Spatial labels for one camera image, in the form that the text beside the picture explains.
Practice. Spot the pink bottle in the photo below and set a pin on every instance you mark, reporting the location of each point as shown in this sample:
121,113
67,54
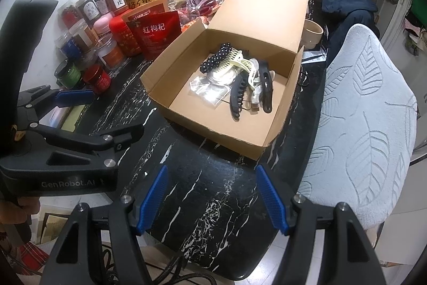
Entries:
103,25

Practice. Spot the orange pouch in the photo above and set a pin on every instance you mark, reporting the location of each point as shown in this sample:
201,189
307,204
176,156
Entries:
146,9

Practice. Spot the red plaid cloth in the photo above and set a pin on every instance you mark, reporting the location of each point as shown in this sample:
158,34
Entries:
33,256

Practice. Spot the black banana hair clip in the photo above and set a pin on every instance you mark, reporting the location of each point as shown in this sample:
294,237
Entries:
266,88

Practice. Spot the black polka dot hair clip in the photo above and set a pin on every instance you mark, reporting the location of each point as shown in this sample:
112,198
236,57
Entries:
215,58

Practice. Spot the red stand-up pouch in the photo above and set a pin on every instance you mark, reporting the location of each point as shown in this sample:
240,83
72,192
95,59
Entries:
156,34

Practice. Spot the red canister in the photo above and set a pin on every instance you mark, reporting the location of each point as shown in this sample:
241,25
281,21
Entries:
125,38

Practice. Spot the cream round cup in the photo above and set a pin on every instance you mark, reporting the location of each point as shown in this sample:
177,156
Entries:
312,34

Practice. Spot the person's left hand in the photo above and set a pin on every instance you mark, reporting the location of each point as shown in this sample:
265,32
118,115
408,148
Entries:
20,211

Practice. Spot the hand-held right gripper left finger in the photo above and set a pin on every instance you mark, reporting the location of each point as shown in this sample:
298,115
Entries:
151,198

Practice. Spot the brown cardboard box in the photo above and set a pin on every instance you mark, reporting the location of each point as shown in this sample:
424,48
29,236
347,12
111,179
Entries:
260,18

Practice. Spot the pale flat box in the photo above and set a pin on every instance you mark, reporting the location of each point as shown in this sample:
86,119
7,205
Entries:
70,116

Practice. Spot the white scrunchie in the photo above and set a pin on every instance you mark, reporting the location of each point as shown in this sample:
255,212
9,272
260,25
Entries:
212,86

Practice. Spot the cream comb hair clip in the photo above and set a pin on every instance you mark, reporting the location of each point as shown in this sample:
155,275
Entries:
230,59

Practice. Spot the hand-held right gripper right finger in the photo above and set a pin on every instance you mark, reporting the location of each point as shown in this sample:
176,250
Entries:
272,198

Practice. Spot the black wavy toothed hair clip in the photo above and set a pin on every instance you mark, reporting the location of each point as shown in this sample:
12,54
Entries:
238,94

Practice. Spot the cluster of food jars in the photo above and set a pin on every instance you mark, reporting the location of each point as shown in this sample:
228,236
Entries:
96,74

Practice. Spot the grey leaf-pattern chair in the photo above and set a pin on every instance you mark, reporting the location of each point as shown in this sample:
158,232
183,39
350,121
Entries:
363,111

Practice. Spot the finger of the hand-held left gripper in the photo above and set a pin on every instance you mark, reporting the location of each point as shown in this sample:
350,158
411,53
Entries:
110,138
75,96

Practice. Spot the dark blue jacket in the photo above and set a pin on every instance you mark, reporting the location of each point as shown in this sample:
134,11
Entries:
347,4

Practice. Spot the red scissors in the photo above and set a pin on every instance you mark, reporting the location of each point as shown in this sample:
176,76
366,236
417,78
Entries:
205,6

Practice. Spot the cream claw hair clip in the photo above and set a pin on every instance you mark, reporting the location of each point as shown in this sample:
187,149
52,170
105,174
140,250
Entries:
245,66

